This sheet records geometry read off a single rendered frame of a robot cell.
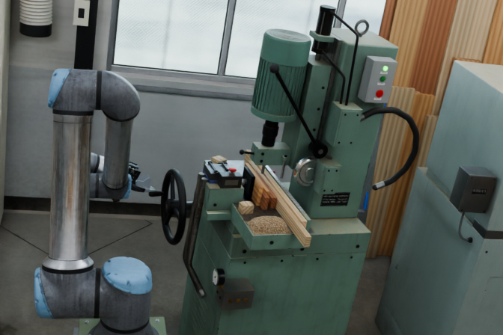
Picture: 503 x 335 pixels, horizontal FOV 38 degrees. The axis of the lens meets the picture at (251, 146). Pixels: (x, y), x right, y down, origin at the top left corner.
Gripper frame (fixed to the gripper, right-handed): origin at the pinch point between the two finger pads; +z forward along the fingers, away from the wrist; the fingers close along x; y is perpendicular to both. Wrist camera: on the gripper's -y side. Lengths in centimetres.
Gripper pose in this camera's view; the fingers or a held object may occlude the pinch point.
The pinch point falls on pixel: (150, 190)
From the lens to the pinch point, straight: 284.5
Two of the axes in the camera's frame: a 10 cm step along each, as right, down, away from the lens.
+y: 4.7, -8.5, -2.3
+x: -3.3, -4.1, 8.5
